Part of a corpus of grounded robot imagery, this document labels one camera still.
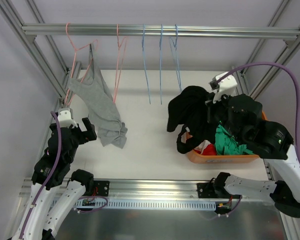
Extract white slotted cable duct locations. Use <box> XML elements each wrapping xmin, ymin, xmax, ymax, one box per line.
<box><xmin>73</xmin><ymin>198</ymin><xmax>217</xmax><ymax>211</ymax></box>

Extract orange plastic basket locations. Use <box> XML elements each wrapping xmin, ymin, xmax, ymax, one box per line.
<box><xmin>184</xmin><ymin>111</ymin><xmax>268</xmax><ymax>165</ymax></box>

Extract black tank top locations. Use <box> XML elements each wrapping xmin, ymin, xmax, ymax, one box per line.
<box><xmin>167</xmin><ymin>85</ymin><xmax>217</xmax><ymax>154</ymax></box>

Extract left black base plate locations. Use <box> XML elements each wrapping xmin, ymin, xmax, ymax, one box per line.
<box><xmin>91</xmin><ymin>180</ymin><xmax>110</xmax><ymax>197</ymax></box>

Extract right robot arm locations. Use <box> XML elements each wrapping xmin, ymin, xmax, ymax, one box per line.
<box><xmin>205</xmin><ymin>93</ymin><xmax>300</xmax><ymax>218</ymax></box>

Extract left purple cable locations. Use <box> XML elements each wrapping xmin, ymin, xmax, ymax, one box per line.
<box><xmin>18</xmin><ymin>111</ymin><xmax>63</xmax><ymax>240</ymax></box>

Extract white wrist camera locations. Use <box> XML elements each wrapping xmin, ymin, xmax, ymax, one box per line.
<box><xmin>57</xmin><ymin>107</ymin><xmax>78</xmax><ymax>129</ymax></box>
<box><xmin>209</xmin><ymin>71</ymin><xmax>238</xmax><ymax>104</ymax></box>

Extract pink hanger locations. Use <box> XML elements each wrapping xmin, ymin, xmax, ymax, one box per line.
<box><xmin>64</xmin><ymin>22</ymin><xmax>99</xmax><ymax>106</ymax></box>
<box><xmin>113</xmin><ymin>24</ymin><xmax>128</xmax><ymax>103</ymax></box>

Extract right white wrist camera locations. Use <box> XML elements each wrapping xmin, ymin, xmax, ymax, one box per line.
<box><xmin>209</xmin><ymin>71</ymin><xmax>238</xmax><ymax>104</ymax></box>

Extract aluminium hanging rail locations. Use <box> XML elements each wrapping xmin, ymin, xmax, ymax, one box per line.
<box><xmin>21</xmin><ymin>23</ymin><xmax>300</xmax><ymax>41</ymax></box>

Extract blue hanger of white top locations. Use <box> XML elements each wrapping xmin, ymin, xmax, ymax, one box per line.
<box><xmin>141</xmin><ymin>24</ymin><xmax>151</xmax><ymax>105</ymax></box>

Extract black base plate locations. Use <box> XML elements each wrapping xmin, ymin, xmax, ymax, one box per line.
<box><xmin>91</xmin><ymin>180</ymin><xmax>110</xmax><ymax>197</ymax></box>
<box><xmin>196</xmin><ymin>179</ymin><xmax>229</xmax><ymax>199</ymax></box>

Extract blue hanger of red top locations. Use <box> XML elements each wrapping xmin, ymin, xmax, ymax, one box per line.
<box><xmin>169</xmin><ymin>24</ymin><xmax>183</xmax><ymax>92</ymax></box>

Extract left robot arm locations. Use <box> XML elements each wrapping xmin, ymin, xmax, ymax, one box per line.
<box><xmin>11</xmin><ymin>113</ymin><xmax>97</xmax><ymax>240</ymax></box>

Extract blue hanger of green top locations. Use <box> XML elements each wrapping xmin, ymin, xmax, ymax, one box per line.
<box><xmin>159</xmin><ymin>24</ymin><xmax>163</xmax><ymax>105</ymax></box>

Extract white tank top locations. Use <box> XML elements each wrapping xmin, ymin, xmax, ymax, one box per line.
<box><xmin>194</xmin><ymin>140</ymin><xmax>211</xmax><ymax>155</ymax></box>

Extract green tank top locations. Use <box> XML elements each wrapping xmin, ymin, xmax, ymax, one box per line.
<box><xmin>214</xmin><ymin>124</ymin><xmax>254</xmax><ymax>156</ymax></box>

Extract grey tank top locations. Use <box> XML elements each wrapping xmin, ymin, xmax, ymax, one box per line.
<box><xmin>68</xmin><ymin>43</ymin><xmax>128</xmax><ymax>149</ymax></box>

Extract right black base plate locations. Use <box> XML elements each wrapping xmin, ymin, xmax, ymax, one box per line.
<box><xmin>196</xmin><ymin>179</ymin><xmax>229</xmax><ymax>199</ymax></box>

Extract red tank top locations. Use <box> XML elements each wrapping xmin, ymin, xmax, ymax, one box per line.
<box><xmin>200</xmin><ymin>143</ymin><xmax>217</xmax><ymax>156</ymax></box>

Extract aluminium front rail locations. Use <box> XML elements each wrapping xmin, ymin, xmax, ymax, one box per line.
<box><xmin>19</xmin><ymin>177</ymin><xmax>281</xmax><ymax>201</ymax></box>

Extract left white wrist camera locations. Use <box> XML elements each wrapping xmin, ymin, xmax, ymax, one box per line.
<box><xmin>57</xmin><ymin>107</ymin><xmax>78</xmax><ymax>129</ymax></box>

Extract aluminium frame posts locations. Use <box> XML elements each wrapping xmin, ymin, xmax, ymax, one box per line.
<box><xmin>0</xmin><ymin>0</ymin><xmax>300</xmax><ymax>106</ymax></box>

